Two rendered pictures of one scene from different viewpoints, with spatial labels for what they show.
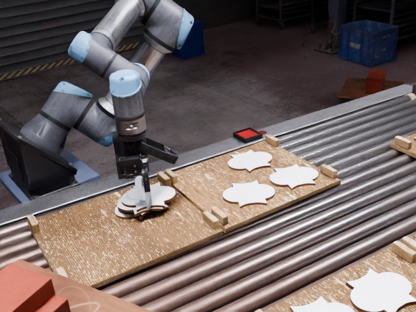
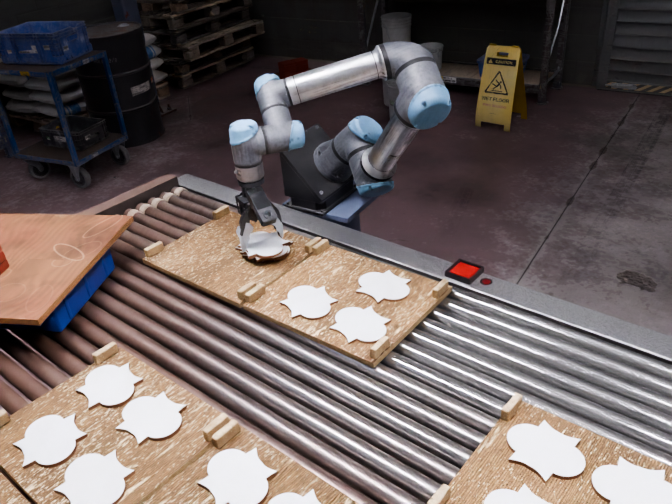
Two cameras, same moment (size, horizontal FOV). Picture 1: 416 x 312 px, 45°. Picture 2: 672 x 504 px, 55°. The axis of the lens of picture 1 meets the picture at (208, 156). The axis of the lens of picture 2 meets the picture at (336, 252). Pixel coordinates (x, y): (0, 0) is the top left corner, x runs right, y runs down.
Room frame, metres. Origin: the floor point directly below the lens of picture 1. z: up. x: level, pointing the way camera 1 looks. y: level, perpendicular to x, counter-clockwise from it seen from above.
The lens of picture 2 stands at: (0.86, -1.38, 1.89)
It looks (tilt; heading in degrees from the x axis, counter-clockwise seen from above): 31 degrees down; 71
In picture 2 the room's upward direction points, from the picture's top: 5 degrees counter-clockwise
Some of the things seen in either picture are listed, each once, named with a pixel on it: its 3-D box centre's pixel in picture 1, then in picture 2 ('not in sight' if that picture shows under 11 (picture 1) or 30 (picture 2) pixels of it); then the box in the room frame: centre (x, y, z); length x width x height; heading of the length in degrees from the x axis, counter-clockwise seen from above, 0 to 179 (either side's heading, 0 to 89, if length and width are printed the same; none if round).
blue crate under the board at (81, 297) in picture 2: not in sight; (35, 281); (0.57, 0.29, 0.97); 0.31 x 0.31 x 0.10; 59
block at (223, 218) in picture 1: (219, 215); (255, 293); (1.10, -0.02, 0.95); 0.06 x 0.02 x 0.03; 31
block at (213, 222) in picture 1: (210, 220); (247, 290); (1.08, 0.00, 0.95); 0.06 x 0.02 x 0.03; 30
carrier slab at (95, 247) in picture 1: (122, 228); (233, 253); (1.10, 0.24, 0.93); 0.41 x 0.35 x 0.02; 120
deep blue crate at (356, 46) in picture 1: (368, 42); not in sight; (5.40, -1.83, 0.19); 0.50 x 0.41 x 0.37; 30
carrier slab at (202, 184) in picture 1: (249, 179); (347, 297); (1.31, -0.12, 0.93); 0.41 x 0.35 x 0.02; 121
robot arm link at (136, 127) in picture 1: (130, 124); (248, 171); (1.17, 0.19, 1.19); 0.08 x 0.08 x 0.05
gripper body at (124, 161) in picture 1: (132, 152); (252, 196); (1.17, 0.20, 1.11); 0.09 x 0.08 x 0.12; 100
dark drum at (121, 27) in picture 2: not in sight; (118, 84); (1.00, 4.18, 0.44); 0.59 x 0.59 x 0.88
